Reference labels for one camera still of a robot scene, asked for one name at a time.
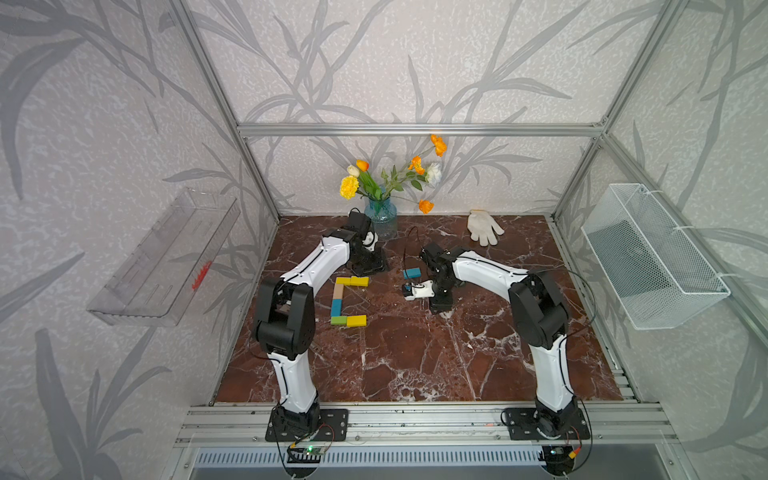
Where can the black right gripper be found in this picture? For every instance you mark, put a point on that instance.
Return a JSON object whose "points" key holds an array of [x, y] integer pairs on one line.
{"points": [[439, 304]]}

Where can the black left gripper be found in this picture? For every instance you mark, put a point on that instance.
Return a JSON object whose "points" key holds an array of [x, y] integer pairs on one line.
{"points": [[378, 266]]}

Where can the dark teal block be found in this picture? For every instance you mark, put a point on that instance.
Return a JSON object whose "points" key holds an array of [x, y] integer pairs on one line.
{"points": [[412, 273]]}

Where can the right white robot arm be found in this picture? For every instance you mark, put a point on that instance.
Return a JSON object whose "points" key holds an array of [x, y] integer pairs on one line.
{"points": [[540, 316]]}

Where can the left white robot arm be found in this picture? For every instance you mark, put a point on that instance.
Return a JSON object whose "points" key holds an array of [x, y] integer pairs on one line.
{"points": [[285, 320]]}

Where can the blue glass vase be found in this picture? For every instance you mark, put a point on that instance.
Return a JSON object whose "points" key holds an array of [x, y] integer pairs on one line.
{"points": [[383, 216]]}

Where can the white work glove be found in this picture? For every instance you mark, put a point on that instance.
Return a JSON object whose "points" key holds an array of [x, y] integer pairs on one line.
{"points": [[483, 228]]}

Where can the artificial flower bouquet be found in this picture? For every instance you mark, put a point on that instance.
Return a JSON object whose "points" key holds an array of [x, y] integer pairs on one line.
{"points": [[423, 169]]}

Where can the left green-lit circuit board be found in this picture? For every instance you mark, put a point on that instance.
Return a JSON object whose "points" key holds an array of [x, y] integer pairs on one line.
{"points": [[307, 454]]}

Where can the right circuit board with connector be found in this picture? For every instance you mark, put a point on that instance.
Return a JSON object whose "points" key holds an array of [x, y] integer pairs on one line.
{"points": [[559, 461]]}

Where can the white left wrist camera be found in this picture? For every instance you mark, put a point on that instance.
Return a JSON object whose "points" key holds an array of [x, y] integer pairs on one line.
{"points": [[369, 242]]}

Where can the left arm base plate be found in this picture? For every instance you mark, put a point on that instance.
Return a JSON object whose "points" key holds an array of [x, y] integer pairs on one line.
{"points": [[318, 423]]}

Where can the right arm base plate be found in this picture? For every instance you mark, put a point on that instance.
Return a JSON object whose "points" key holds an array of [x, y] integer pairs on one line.
{"points": [[526, 423]]}

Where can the clear plastic wall shelf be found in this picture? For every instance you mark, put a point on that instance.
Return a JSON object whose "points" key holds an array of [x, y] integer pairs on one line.
{"points": [[158, 281]]}

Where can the white wire mesh basket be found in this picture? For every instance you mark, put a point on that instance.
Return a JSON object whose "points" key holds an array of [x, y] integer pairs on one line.
{"points": [[659, 275]]}

